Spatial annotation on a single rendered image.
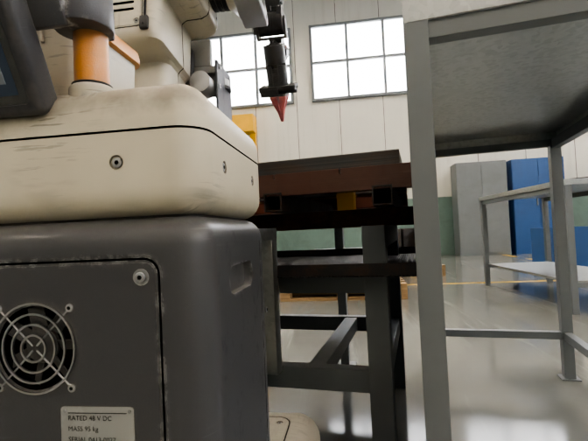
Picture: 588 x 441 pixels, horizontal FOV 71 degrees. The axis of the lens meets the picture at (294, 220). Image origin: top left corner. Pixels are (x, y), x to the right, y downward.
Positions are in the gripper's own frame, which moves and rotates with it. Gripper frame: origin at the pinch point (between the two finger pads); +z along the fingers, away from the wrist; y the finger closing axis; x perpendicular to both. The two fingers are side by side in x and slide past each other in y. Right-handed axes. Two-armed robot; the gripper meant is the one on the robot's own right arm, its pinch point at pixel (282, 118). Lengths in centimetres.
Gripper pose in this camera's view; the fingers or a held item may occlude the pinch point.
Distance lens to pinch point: 121.5
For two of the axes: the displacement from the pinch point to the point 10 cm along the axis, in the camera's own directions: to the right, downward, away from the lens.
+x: -1.3, 4.2, -9.0
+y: -9.9, 0.4, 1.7
